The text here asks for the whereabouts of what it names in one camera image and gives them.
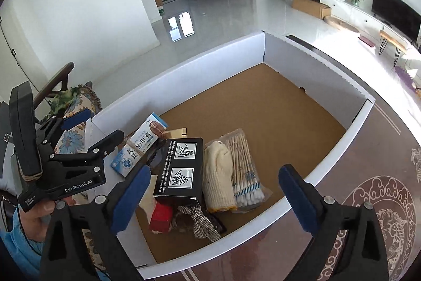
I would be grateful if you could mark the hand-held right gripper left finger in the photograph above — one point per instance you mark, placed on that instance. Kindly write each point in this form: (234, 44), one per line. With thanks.
(131, 198)

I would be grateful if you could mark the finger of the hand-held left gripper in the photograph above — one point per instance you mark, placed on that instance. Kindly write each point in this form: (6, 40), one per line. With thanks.
(105, 142)
(75, 118)

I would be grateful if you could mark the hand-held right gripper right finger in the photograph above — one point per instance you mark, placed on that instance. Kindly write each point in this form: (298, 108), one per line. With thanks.
(296, 198)

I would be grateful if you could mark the blue white medicine box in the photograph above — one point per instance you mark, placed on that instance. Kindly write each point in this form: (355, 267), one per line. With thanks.
(138, 146)

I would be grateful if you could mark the red foil packet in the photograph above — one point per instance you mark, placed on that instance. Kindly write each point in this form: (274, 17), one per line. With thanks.
(161, 216)

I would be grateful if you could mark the black printed box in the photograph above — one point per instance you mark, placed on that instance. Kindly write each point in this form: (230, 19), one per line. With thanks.
(179, 169)

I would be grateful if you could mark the cotton swab pack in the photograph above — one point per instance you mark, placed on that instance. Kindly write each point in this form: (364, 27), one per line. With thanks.
(243, 162)

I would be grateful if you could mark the rhinestone bow hair clip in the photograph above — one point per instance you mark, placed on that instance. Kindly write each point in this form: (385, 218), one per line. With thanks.
(200, 221)

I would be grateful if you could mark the cream knit glove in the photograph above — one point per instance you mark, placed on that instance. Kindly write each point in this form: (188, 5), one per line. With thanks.
(218, 179)

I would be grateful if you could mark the white cardboard box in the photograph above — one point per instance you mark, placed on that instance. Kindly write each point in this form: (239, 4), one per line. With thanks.
(263, 96)

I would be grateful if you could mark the person's left forearm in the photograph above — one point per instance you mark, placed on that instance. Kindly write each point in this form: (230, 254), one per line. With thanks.
(16, 251)

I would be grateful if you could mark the person's left hand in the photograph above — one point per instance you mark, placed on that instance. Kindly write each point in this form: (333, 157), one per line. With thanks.
(34, 221)

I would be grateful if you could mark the floral seat cushion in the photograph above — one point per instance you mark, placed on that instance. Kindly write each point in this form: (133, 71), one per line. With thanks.
(80, 103)

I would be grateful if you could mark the dark wooden armchair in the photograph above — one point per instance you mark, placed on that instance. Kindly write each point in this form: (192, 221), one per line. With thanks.
(57, 77)

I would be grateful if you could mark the small brown cardboard piece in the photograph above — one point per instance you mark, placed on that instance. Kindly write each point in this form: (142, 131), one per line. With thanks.
(174, 133)

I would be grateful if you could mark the small open cardboard box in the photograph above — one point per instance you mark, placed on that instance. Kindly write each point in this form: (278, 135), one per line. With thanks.
(158, 1)

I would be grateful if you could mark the purple round rug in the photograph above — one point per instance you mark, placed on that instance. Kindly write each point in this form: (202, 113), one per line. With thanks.
(408, 78)

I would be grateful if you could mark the purple floor mat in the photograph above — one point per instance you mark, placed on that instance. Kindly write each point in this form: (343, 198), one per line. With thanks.
(366, 40)

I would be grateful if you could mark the round tan floor cushion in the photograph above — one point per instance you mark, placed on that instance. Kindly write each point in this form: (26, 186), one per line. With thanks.
(342, 24)

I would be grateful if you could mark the wooden bench with metal legs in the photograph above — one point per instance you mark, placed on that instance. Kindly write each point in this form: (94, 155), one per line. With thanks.
(394, 40)

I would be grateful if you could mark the brown cardboard box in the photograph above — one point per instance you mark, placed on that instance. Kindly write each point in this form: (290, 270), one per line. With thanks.
(310, 7)

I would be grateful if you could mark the white television cabinet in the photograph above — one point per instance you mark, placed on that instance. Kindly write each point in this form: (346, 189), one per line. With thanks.
(358, 16)

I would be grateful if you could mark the black flat television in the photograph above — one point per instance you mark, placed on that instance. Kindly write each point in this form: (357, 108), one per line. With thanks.
(394, 11)

